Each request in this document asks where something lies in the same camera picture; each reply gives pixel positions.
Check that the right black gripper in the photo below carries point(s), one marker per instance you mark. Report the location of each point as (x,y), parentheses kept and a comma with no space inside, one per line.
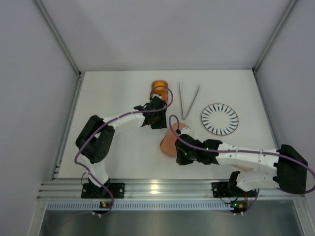
(181,146)

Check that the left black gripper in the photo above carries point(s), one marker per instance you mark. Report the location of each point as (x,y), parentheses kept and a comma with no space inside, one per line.
(159,104)

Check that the pink lunch box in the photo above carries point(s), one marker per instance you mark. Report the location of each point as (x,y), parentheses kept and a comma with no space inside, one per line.
(162,94)
(169,153)

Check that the pink box lid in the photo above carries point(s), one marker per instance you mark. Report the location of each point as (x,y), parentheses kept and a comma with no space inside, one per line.
(243,168)
(168,142)

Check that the metal tongs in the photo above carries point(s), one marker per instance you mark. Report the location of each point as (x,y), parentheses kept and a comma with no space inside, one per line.
(184,114)

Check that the orange round toy food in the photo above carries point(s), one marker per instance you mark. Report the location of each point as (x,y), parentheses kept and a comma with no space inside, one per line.
(159,85)

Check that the striped round plate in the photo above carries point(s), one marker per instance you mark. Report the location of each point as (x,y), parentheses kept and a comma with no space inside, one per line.
(219,119)

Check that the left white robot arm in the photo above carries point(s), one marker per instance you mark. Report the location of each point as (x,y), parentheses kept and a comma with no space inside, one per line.
(95,139)

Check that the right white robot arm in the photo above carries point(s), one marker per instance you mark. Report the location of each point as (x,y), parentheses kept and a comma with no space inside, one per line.
(282,168)

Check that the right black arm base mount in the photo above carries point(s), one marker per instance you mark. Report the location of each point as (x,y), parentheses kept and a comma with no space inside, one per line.
(225,190)

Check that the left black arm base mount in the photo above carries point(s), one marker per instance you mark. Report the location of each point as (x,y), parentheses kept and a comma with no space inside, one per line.
(90,191)

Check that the grey slotted cable duct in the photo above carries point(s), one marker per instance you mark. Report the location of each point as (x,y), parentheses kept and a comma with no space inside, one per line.
(141,205)

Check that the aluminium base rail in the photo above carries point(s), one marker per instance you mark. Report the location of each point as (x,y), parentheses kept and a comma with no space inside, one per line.
(135,189)

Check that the left aluminium frame post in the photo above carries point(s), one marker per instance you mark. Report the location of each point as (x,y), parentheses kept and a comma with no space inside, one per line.
(56,34)

